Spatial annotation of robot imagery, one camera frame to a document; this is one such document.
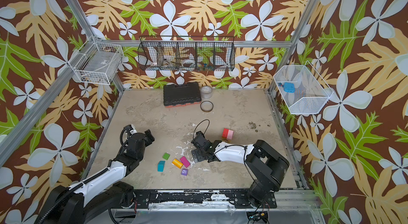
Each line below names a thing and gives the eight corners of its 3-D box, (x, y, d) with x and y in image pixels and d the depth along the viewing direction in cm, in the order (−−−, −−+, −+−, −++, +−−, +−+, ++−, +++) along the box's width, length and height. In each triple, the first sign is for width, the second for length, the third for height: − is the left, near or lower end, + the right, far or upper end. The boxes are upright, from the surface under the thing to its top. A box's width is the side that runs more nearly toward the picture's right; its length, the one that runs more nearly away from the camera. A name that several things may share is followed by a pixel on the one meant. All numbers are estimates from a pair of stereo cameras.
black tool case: (164, 109, 111) (163, 104, 106) (164, 90, 123) (163, 84, 119) (201, 105, 114) (201, 99, 109) (198, 86, 126) (198, 81, 121)
